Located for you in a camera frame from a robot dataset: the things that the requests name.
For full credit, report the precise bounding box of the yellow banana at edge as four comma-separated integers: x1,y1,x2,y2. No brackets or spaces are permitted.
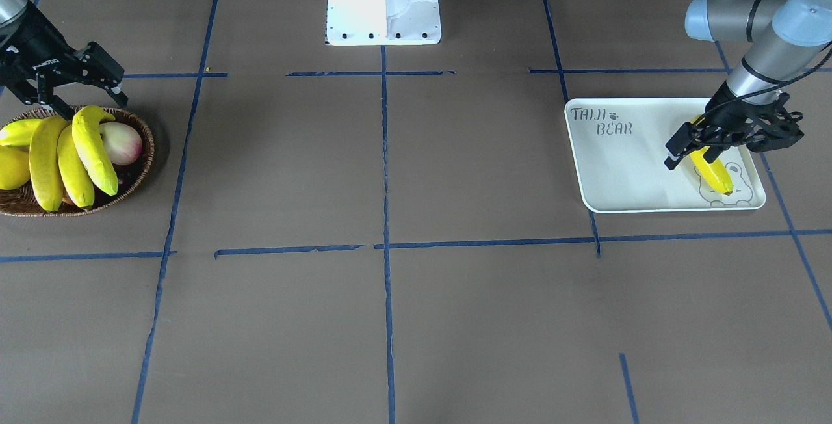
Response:
29,116,69,213

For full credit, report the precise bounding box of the white rectangular bear tray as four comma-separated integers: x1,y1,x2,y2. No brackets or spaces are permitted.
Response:
564,98,766,213

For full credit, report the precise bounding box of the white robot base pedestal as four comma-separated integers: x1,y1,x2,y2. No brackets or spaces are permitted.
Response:
325,0,442,46

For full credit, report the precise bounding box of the yellow lemon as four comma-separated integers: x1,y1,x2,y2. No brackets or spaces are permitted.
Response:
0,146,31,191

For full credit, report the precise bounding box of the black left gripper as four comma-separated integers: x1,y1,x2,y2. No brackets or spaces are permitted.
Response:
664,82,805,171

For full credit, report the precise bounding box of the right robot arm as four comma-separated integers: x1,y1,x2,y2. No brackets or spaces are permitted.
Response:
2,0,726,169

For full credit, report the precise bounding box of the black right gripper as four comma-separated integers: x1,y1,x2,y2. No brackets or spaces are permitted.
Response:
1,1,129,120

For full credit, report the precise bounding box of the pink white peach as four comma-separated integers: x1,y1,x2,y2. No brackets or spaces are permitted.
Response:
99,122,143,166

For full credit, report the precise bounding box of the yellow banana moved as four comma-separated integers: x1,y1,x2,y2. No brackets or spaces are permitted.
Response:
689,146,735,196
71,106,119,196

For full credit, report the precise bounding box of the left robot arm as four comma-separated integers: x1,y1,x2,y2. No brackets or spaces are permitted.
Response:
665,0,831,169

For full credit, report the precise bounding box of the yellow banana in basket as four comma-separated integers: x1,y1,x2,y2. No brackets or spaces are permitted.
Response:
57,125,95,211

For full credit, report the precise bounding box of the brown wicker basket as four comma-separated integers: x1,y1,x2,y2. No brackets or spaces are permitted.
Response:
1,107,157,217

